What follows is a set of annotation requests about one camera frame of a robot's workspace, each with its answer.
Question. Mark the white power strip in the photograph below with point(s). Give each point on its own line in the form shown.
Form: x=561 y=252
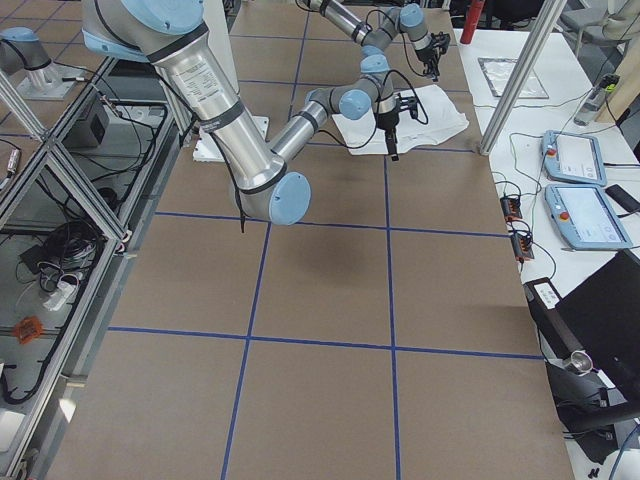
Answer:
x=65 y=289

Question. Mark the small metal cup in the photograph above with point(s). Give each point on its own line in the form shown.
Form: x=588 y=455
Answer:
x=580 y=363

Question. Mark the white printed long-sleeve shirt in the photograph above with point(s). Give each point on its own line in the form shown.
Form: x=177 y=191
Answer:
x=444 y=122

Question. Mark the orange black connector box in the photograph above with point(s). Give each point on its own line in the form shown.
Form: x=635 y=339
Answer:
x=511 y=208
x=522 y=245

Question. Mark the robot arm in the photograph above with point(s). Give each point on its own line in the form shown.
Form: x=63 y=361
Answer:
x=409 y=20
x=173 y=36

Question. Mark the teach pendant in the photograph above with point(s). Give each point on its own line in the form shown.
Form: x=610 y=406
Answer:
x=584 y=218
x=572 y=158

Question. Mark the far orange black connector box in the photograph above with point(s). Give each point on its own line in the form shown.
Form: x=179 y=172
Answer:
x=511 y=208

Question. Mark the aluminium frame table edge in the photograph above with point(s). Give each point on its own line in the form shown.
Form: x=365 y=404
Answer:
x=82 y=212

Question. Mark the near orange black connector box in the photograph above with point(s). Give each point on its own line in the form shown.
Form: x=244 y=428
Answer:
x=522 y=245

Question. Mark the black laptop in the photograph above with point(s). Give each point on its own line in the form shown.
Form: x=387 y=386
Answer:
x=600 y=317

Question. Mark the near teach pendant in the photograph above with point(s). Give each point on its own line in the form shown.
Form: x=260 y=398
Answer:
x=584 y=218

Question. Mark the orange tag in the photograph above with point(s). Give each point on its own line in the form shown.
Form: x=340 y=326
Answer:
x=27 y=330

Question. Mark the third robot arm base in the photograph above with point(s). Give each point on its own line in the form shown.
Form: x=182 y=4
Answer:
x=22 y=50

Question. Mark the black smartphone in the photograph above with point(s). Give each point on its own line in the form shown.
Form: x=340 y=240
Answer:
x=623 y=198

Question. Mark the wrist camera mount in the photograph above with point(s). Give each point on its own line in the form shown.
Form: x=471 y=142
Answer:
x=441 y=42
x=408 y=104

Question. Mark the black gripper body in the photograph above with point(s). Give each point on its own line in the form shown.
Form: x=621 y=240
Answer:
x=428 y=55
x=387 y=120

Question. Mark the red bottle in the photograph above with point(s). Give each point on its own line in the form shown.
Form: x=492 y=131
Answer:
x=472 y=18

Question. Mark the grey control box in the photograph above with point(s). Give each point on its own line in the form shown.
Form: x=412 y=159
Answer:
x=89 y=129

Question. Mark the aluminium frame post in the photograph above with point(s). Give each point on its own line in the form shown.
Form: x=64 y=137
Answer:
x=536 y=40

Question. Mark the far teach pendant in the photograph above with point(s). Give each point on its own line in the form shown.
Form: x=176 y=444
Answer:
x=572 y=158

